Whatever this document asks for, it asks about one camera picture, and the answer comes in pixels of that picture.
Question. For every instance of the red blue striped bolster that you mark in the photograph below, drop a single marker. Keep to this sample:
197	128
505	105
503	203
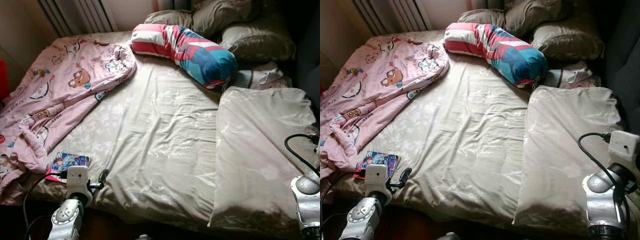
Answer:
190	52
505	52

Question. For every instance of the folded beige floral duvet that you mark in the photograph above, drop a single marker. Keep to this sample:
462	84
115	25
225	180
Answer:
565	150
260	150

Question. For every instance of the grey pleated curtain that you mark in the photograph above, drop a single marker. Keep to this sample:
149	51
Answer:
75	15
390	14

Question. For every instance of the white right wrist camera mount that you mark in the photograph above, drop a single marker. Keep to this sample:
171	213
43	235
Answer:
625	150

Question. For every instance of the pink cartoon print blanket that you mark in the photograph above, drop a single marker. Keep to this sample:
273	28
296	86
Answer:
385	85
65	90

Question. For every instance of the grey robot leg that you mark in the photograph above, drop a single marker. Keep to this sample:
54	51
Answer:
450	236
143	237

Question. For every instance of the red fabric cushion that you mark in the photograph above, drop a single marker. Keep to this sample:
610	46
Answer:
3	80

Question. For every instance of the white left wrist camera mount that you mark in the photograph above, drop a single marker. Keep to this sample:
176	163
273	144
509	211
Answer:
376	180
77	181

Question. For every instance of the white printed cloth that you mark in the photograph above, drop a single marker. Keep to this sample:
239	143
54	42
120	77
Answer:
575	75
265	76

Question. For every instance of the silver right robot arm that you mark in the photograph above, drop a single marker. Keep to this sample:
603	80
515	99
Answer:
306	200
602	205

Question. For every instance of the dark blue upholstered furniture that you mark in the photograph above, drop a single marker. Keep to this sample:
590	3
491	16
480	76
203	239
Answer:
625	65
310	45

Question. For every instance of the pink curtain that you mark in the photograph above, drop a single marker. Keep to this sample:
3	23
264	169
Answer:
162	5
475	4

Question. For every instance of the pink blue comic book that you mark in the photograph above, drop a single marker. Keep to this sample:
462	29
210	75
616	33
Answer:
380	159
70	161

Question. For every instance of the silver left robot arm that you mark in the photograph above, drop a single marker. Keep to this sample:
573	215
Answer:
67	220
362	217

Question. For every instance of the beige satin pillow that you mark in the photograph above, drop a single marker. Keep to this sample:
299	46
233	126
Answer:
225	17
260	45
535	17
570	45
167	17
480	16

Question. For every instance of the beige floral bed sheet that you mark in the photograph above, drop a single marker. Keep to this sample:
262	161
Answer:
160	140
475	140

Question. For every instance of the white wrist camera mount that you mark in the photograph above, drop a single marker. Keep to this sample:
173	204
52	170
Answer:
376	180
77	181
625	150

